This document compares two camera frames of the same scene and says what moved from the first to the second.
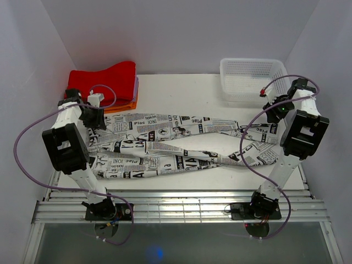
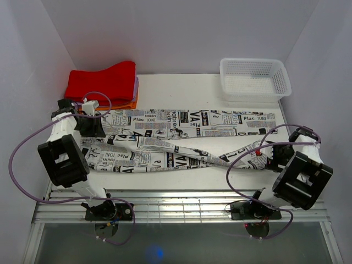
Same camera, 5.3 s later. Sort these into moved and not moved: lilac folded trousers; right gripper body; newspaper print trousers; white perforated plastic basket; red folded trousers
Moved: newspaper print trousers; right gripper body
Not moved: red folded trousers; lilac folded trousers; white perforated plastic basket
